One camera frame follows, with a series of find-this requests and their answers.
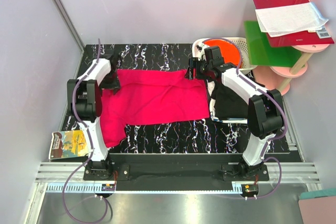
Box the dark red folder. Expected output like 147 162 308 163
253 0 334 47

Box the white mesh cloth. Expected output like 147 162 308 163
255 2 329 37

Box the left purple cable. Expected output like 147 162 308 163
62 38 113 223

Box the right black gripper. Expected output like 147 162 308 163
184 57 212 80

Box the illustrated book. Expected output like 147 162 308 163
49 130 89 161

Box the teal board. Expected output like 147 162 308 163
299 188 336 200

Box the white slotted cable duct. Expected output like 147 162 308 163
47 182 245 194

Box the orange t shirt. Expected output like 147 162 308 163
204 39 240 66

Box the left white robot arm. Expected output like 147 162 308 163
67 49 121 180

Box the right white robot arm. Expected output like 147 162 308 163
185 46 287 180

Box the white plastic basket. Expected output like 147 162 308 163
192 37 256 75

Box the pink wooden shelf stand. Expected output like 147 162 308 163
253 29 334 95

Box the green plastic sheet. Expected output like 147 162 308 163
244 21 301 68

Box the folded black white t shirt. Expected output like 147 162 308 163
207 81 248 124

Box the pink board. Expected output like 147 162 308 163
298 197 336 224

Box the magenta t shirt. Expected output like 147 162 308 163
100 69 209 148

